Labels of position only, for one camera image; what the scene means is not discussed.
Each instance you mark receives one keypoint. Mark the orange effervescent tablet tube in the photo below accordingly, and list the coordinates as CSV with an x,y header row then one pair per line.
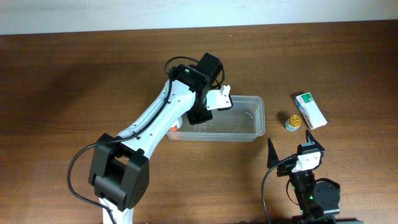
x,y
176,125

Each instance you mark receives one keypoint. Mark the clear plastic container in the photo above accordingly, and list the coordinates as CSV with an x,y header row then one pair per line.
x,y
244,122

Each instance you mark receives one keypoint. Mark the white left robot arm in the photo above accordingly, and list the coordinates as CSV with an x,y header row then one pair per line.
x,y
119,171

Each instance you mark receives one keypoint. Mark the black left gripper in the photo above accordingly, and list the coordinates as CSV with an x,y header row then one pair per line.
x,y
196,119

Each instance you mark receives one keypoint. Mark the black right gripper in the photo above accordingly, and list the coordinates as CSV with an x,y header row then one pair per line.
x,y
285,168

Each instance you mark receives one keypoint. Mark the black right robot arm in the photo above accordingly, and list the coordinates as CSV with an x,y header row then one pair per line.
x,y
318,199

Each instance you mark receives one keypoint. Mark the small jar with gold lid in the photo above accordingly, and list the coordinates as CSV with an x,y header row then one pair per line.
x,y
293,123

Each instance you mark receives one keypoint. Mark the white medicine box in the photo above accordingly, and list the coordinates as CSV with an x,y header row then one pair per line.
x,y
310,111

